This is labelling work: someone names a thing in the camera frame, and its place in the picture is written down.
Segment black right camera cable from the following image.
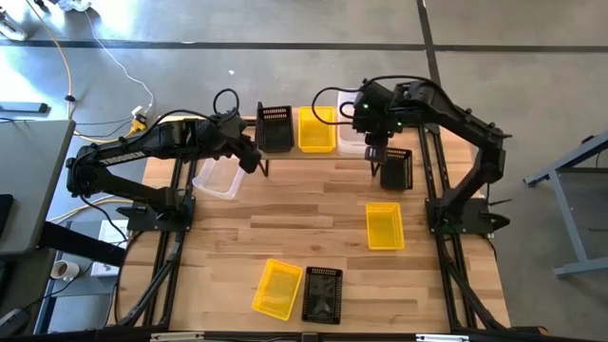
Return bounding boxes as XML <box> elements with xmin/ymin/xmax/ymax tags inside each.
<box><xmin>311</xmin><ymin>74</ymin><xmax>446</xmax><ymax>127</ymax></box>

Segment person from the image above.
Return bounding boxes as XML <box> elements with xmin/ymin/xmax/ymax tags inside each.
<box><xmin>0</xmin><ymin>9</ymin><xmax>28</xmax><ymax>42</ymax></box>

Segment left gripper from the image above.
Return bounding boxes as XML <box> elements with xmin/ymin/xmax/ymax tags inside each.
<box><xmin>222</xmin><ymin>130</ymin><xmax>262</xmax><ymax>175</ymax></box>

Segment yellow plastic basket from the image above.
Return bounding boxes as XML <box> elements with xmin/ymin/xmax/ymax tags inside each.
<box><xmin>365</xmin><ymin>202</ymin><xmax>407</xmax><ymax>252</ymax></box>
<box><xmin>297</xmin><ymin>106</ymin><xmax>337</xmax><ymax>154</ymax></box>
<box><xmin>251</xmin><ymin>258</ymin><xmax>304</xmax><ymax>321</ymax></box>

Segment white mug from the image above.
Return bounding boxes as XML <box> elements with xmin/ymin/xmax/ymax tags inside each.
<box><xmin>49</xmin><ymin>259</ymin><xmax>81</xmax><ymax>281</ymax></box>

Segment white floor cable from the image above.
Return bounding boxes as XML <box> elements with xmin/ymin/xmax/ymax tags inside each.
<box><xmin>83</xmin><ymin>9</ymin><xmax>156</xmax><ymax>115</ymax></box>

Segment black plastic basket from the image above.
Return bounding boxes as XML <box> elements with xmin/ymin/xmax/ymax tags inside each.
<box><xmin>379</xmin><ymin>147</ymin><xmax>414</xmax><ymax>191</ymax></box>
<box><xmin>256</xmin><ymin>104</ymin><xmax>295</xmax><ymax>154</ymax></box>
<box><xmin>301</xmin><ymin>266</ymin><xmax>344</xmax><ymax>326</ymax></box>

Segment black flat bar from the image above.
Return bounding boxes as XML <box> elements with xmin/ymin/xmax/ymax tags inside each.
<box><xmin>0</xmin><ymin>101</ymin><xmax>50</xmax><ymax>115</ymax></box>

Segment grey desk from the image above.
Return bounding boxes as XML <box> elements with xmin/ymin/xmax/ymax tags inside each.
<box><xmin>0</xmin><ymin>119</ymin><xmax>76</xmax><ymax>257</ymax></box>

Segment black camera cable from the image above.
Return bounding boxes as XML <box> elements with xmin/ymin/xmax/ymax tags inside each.
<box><xmin>137</xmin><ymin>88</ymin><xmax>241</xmax><ymax>137</ymax></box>
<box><xmin>311</xmin><ymin>74</ymin><xmax>446</xmax><ymax>127</ymax></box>

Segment black left camera cable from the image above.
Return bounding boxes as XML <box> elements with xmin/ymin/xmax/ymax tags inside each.
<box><xmin>137</xmin><ymin>88</ymin><xmax>241</xmax><ymax>137</ymax></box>

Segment blue-grey metal table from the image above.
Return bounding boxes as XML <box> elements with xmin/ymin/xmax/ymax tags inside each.
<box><xmin>522</xmin><ymin>130</ymin><xmax>608</xmax><ymax>279</ymax></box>

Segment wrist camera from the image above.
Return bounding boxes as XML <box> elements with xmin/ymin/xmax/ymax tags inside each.
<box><xmin>353</xmin><ymin>79</ymin><xmax>398</xmax><ymax>120</ymax></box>
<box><xmin>208</xmin><ymin>111</ymin><xmax>241</xmax><ymax>139</ymax></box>

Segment black desk beam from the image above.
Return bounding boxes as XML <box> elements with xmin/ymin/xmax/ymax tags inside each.
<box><xmin>37</xmin><ymin>220</ymin><xmax>128</xmax><ymax>268</ymax></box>

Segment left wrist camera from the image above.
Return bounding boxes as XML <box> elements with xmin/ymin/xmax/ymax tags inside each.
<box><xmin>208</xmin><ymin>111</ymin><xmax>241</xmax><ymax>139</ymax></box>

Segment wooden shelf black legs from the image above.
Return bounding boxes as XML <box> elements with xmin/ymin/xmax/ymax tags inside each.
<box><xmin>254</xmin><ymin>101</ymin><xmax>387</xmax><ymax>178</ymax></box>

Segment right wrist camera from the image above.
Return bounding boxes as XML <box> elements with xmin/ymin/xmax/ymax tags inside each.
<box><xmin>353</xmin><ymin>79</ymin><xmax>398</xmax><ymax>120</ymax></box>

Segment grey computer mouse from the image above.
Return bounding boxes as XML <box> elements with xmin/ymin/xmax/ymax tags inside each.
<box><xmin>0</xmin><ymin>308</ymin><xmax>30</xmax><ymax>336</ymax></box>

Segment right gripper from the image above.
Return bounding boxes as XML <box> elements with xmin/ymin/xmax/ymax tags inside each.
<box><xmin>353</xmin><ymin>113</ymin><xmax>408</xmax><ymax>165</ymax></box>

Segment black aluminium frame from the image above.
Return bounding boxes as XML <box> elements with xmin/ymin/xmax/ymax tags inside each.
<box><xmin>106</xmin><ymin>116</ymin><xmax>547</xmax><ymax>342</ymax></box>

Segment white plastic strip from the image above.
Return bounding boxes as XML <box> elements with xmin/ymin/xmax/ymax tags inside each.
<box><xmin>416</xmin><ymin>333</ymin><xmax>470</xmax><ymax>342</ymax></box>
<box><xmin>150</xmin><ymin>332</ymin><xmax>205</xmax><ymax>341</ymax></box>

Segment yellow floor cable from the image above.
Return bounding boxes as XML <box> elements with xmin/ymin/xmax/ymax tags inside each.
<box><xmin>23</xmin><ymin>0</ymin><xmax>143</xmax><ymax>144</ymax></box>

